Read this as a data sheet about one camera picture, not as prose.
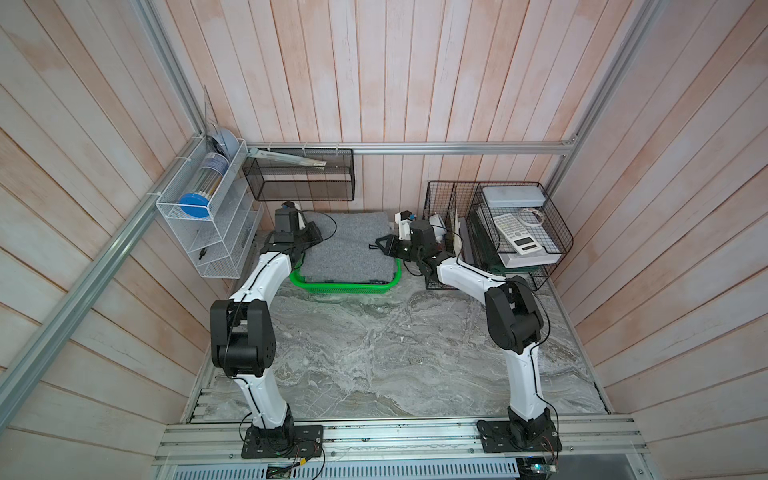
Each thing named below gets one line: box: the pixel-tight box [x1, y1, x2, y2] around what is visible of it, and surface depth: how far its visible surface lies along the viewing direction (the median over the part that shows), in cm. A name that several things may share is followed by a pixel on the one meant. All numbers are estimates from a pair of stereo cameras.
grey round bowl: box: [212, 128, 240, 162], surface depth 86 cm
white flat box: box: [482, 186, 546, 208], surface depth 102 cm
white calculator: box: [493, 213, 543, 255], surface depth 92 cm
